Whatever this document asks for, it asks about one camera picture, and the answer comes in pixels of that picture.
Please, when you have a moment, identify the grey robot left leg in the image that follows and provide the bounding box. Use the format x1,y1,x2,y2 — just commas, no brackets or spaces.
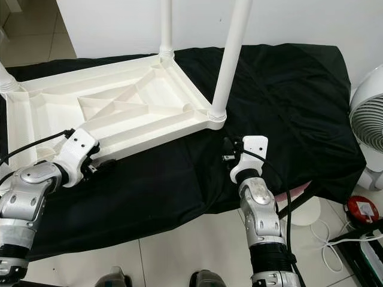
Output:
101,267,135,287

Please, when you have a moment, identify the grey metal pole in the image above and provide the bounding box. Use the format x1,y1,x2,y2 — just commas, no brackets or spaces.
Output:
278,188,319,219

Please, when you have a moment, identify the black equipment case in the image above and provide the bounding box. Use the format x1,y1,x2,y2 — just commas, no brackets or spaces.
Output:
334,230,383,287

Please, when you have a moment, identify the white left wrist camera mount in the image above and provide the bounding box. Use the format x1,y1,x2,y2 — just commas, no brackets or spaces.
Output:
56,129,100,188

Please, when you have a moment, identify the grey robot right leg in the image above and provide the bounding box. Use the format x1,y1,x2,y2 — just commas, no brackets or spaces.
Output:
190,271,227,287

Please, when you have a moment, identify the red round cable reel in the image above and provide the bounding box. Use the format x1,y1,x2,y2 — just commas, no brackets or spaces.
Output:
346,196,379,225

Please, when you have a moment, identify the pink plastic piece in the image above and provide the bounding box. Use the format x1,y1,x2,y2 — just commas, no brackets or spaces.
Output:
278,182,315,201

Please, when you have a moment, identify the white plastic children table top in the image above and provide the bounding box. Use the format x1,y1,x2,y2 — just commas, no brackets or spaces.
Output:
0,53,227,171

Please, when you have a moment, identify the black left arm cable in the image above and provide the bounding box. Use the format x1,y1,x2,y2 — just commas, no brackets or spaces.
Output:
0,129,76,167

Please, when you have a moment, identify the white round floor base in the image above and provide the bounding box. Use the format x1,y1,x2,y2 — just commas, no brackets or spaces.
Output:
278,197,323,227

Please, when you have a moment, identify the grey robot leg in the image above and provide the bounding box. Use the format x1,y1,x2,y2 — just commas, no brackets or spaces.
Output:
101,267,135,287
190,271,227,287

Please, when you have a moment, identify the black cloth table cover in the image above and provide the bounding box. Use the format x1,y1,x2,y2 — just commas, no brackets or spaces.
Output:
0,43,367,261

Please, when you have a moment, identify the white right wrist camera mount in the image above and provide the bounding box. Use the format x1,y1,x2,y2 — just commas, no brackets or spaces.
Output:
230,136,269,184

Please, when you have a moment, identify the white floor cable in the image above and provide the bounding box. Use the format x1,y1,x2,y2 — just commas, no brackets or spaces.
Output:
314,221,383,273

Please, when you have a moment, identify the white round floor fan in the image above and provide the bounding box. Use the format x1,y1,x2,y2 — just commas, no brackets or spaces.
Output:
349,63,383,192

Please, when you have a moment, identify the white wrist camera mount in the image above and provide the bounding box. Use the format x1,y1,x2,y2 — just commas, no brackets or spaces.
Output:
230,136,269,184
56,129,100,188

